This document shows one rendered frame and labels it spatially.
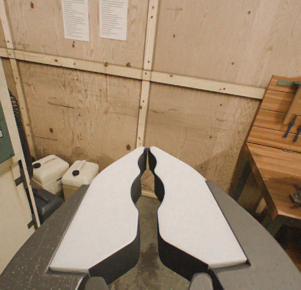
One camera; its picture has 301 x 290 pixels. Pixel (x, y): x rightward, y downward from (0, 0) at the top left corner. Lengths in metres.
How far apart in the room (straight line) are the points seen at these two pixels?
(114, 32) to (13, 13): 0.85
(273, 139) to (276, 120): 0.16
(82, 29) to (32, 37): 0.47
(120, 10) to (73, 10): 0.37
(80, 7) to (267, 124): 1.61
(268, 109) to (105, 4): 1.37
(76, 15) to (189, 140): 1.32
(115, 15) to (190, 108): 0.88
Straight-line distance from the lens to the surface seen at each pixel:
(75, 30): 1.80
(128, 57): 1.62
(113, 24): 1.66
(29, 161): 1.17
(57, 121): 2.13
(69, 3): 1.82
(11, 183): 1.09
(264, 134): 1.67
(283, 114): 1.65
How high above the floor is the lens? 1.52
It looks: 28 degrees down
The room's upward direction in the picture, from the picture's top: 7 degrees clockwise
